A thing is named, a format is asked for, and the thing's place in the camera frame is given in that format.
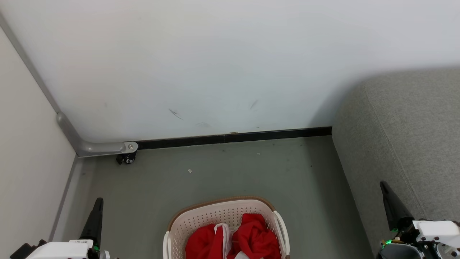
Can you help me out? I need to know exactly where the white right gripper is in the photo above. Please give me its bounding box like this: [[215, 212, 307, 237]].
[[380, 181, 460, 249]]

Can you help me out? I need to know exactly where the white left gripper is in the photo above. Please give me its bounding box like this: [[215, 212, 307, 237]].
[[26, 197, 105, 259]]

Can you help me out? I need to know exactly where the red garment white trim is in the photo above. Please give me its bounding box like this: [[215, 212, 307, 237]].
[[185, 223, 232, 259]]

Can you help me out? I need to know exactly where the red white striped garment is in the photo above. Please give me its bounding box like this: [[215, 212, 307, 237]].
[[230, 213, 281, 259]]

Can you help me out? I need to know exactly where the grey fabric sofa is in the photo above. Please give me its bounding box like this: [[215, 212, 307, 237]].
[[331, 68, 460, 259]]

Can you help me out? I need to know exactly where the black caster wheel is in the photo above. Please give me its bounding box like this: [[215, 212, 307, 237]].
[[116, 152, 137, 165]]

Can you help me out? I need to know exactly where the cream perforated laundry basket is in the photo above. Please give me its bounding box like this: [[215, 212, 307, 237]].
[[163, 196, 290, 259]]

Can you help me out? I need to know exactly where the black baseboard strip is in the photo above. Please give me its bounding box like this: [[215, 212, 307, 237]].
[[137, 126, 332, 150]]

